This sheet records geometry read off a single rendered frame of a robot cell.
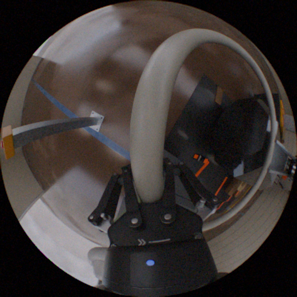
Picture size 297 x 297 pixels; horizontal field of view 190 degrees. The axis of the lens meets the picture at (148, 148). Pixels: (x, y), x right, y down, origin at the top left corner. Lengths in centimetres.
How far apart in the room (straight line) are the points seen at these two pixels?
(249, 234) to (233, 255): 132
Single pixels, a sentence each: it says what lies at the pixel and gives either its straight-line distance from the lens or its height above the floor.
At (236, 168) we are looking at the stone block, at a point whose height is 60.
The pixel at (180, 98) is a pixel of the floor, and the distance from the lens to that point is 112.
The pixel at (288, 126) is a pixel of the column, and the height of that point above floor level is 89.
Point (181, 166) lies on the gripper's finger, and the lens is 15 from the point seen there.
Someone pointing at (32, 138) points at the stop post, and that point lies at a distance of 68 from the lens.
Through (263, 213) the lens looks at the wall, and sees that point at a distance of 609.
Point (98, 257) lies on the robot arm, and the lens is 46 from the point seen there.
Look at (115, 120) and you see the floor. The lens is 111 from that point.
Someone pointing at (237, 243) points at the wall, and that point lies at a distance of 626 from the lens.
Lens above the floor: 104
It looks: 73 degrees down
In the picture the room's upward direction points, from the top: 174 degrees counter-clockwise
